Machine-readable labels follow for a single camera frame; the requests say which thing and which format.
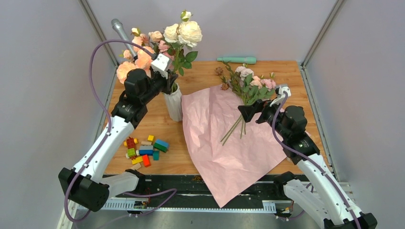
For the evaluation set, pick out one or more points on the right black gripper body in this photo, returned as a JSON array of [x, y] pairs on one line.
[[268, 114]]

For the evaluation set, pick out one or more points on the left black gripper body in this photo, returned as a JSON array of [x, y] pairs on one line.
[[165, 83]]

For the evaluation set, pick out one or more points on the purple flower bouquet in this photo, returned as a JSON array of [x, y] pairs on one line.
[[245, 84]]

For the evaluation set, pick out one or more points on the pink wrapping paper sheet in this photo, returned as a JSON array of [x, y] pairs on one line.
[[228, 161]]

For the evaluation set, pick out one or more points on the white rose flower stem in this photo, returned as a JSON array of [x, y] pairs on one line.
[[181, 39]]

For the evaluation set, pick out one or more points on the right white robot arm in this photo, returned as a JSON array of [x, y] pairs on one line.
[[330, 207]]

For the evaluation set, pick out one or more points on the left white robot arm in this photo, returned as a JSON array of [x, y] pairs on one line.
[[84, 184]]

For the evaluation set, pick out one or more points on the white ribbed vase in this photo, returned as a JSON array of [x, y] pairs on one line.
[[173, 103]]

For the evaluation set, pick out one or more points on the peach pink rose bunch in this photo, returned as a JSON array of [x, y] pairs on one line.
[[137, 58]]

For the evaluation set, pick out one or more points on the mint green microphone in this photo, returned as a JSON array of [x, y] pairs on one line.
[[246, 60]]

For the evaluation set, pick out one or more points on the small yellow cube block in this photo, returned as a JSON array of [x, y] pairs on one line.
[[150, 138]]

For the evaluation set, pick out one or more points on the green blue wooden block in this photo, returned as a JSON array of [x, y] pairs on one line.
[[161, 145]]

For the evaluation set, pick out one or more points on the red yellow toy brick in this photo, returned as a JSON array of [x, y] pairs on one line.
[[130, 143]]

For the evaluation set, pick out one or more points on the teal wooden block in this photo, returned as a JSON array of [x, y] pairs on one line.
[[156, 155]]

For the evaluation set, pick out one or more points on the green toy brick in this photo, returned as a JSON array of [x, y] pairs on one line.
[[131, 153]]

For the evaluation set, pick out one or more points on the silver microphone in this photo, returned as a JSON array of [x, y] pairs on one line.
[[119, 29]]

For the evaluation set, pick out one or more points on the yellow wooden block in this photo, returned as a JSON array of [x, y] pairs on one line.
[[136, 160]]

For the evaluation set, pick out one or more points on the red orange wooden block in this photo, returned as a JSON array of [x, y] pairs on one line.
[[146, 161]]

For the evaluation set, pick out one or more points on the beige wooden block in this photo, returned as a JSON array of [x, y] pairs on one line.
[[136, 166]]

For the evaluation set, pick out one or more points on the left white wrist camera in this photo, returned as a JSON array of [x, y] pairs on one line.
[[161, 64]]

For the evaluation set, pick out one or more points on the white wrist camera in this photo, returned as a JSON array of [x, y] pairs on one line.
[[161, 64], [283, 92]]

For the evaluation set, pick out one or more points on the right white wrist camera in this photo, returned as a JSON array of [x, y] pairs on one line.
[[283, 92]]

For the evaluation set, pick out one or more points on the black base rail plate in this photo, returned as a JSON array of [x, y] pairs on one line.
[[190, 193]]

